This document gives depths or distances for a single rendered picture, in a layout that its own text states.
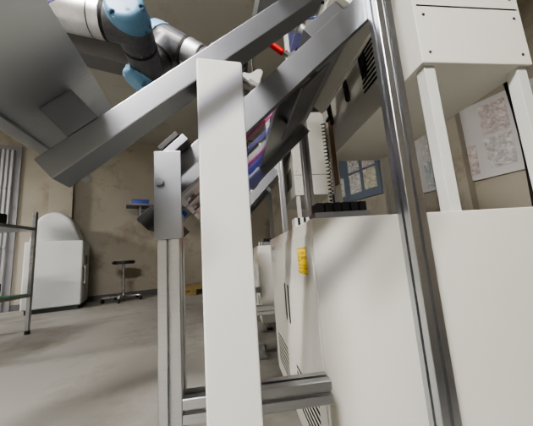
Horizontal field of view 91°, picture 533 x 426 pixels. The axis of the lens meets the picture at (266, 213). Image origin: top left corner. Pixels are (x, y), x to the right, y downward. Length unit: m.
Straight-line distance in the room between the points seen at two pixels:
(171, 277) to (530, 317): 0.77
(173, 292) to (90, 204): 4.89
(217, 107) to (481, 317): 0.68
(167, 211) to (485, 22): 0.95
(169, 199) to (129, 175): 4.97
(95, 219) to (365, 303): 4.99
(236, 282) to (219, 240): 0.05
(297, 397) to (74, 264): 4.15
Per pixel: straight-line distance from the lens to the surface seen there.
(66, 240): 4.58
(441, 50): 0.90
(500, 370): 0.80
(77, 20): 0.73
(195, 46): 0.80
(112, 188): 5.41
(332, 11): 0.90
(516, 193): 3.26
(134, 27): 0.68
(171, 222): 0.51
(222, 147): 0.34
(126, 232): 5.27
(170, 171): 0.53
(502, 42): 1.04
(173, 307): 0.51
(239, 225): 0.31
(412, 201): 0.62
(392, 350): 0.65
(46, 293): 4.58
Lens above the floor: 0.55
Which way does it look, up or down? 9 degrees up
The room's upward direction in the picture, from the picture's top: 4 degrees counter-clockwise
